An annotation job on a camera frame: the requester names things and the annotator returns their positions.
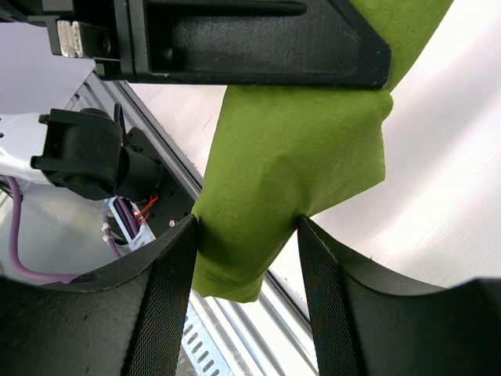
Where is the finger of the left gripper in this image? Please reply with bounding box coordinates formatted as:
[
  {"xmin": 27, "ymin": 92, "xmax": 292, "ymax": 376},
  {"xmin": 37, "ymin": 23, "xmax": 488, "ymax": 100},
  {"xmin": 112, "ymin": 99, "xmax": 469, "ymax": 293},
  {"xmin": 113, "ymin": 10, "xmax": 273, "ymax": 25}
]
[{"xmin": 115, "ymin": 1, "xmax": 391, "ymax": 89}]

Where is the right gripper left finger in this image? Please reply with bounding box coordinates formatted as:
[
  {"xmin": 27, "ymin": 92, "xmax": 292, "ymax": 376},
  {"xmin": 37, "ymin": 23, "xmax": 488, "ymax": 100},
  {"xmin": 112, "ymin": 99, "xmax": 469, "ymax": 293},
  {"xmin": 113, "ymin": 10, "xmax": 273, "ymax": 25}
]
[{"xmin": 1, "ymin": 215, "xmax": 196, "ymax": 375}]

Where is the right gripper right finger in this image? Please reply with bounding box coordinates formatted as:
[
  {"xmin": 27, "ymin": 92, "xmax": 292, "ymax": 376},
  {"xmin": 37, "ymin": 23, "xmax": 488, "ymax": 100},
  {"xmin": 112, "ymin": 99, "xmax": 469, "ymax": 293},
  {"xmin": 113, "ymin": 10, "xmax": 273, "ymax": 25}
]
[{"xmin": 297, "ymin": 217, "xmax": 500, "ymax": 375}]

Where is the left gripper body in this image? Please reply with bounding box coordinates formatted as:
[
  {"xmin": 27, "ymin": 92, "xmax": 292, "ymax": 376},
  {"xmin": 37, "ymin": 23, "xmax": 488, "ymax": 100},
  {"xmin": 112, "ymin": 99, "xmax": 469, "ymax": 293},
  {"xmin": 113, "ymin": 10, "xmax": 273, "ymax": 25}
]
[{"xmin": 0, "ymin": 0, "xmax": 134, "ymax": 81}]

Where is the green paper napkin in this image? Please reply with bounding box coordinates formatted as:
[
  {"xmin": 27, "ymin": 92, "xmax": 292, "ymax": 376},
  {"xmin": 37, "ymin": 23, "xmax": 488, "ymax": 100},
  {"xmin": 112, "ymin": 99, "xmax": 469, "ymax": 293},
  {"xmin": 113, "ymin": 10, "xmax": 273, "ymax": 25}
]
[{"xmin": 193, "ymin": 1, "xmax": 451, "ymax": 303}]

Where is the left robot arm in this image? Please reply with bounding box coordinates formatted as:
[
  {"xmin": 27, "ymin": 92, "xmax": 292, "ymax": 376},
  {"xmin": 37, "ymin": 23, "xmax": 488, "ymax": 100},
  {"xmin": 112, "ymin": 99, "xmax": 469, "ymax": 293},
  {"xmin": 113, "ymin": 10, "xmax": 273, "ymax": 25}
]
[{"xmin": 1, "ymin": 1, "xmax": 391, "ymax": 201}]

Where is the aluminium front rail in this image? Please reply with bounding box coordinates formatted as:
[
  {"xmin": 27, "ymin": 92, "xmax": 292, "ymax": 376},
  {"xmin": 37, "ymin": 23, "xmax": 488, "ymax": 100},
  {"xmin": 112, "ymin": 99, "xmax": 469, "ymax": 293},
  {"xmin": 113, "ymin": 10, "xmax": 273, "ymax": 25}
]
[{"xmin": 75, "ymin": 74, "xmax": 318, "ymax": 375}]

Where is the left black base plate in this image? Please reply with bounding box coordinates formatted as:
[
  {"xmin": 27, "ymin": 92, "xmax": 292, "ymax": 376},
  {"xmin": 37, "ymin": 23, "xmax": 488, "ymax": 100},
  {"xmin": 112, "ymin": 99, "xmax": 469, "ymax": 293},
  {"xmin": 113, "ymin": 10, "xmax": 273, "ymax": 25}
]
[{"xmin": 128, "ymin": 128, "xmax": 194, "ymax": 236}]

